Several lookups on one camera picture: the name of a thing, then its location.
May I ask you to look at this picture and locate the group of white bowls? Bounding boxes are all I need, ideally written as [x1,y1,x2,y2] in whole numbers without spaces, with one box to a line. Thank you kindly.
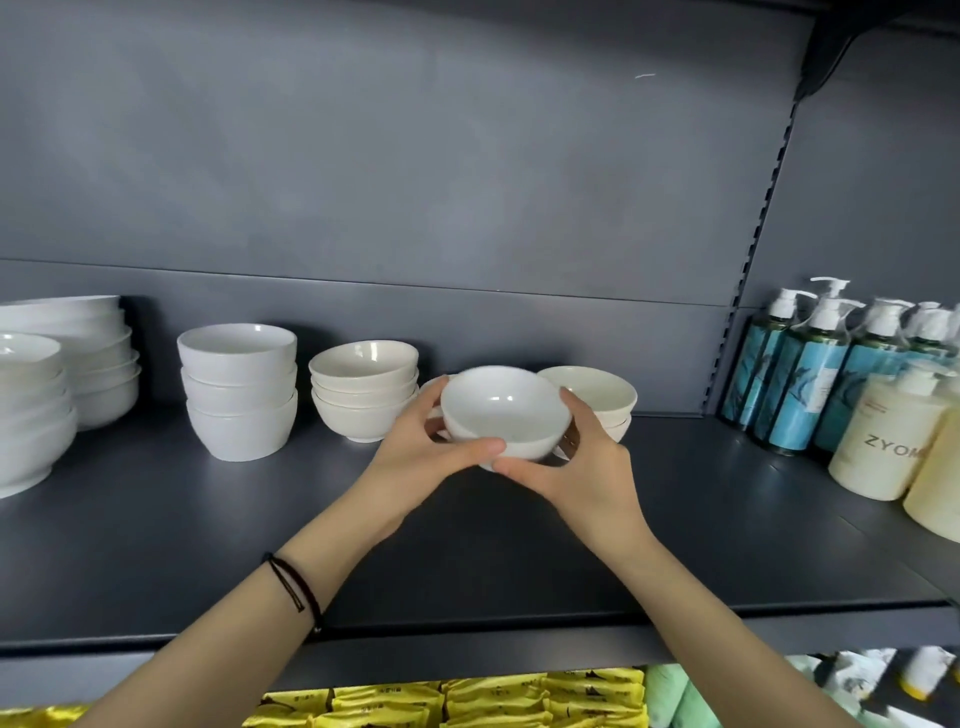
[0,258,740,418]

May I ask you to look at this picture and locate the person's right hand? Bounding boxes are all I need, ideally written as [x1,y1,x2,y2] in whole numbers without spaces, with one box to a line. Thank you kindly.
[492,387,661,568]

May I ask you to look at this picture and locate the medium white ceramic bowl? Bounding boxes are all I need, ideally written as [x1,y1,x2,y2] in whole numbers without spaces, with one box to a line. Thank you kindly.
[440,365,573,463]

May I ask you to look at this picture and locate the person's right forearm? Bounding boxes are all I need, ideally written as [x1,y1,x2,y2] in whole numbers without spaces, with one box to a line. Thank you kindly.
[611,536,856,728]

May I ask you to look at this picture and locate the row of teal pump bottles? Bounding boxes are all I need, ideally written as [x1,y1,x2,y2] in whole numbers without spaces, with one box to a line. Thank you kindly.
[718,277,960,457]

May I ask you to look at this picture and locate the tall white ceramic bowl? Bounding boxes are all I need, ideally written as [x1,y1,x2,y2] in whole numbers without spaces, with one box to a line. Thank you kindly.
[185,391,299,463]
[177,323,299,388]
[180,365,299,416]

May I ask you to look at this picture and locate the black cord bracelet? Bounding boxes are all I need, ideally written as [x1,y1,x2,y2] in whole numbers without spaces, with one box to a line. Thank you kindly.
[262,552,325,635]

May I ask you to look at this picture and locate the person's left forearm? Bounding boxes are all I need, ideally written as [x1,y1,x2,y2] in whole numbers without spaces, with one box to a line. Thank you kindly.
[74,524,391,728]

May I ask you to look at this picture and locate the person's left hand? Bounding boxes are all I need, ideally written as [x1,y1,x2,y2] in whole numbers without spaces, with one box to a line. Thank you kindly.
[344,374,506,545]

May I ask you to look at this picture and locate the dark grey metal shelf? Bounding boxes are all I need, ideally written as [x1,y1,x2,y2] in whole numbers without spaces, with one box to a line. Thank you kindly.
[809,0,960,35]
[0,408,960,706]

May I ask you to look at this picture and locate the yellow packets shelf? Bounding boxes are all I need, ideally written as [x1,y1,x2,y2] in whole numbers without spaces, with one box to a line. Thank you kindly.
[239,667,650,728]

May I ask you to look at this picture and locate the cream pump bottle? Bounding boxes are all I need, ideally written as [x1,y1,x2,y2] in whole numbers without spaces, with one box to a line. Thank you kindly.
[903,374,960,545]
[828,359,954,502]

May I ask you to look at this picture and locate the large grey metal back panel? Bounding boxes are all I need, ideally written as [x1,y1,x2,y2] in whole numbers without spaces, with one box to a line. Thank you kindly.
[0,0,815,309]

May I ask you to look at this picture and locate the deep white ceramic bowl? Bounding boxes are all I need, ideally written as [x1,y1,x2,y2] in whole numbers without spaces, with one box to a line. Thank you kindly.
[67,348,141,393]
[71,367,142,433]

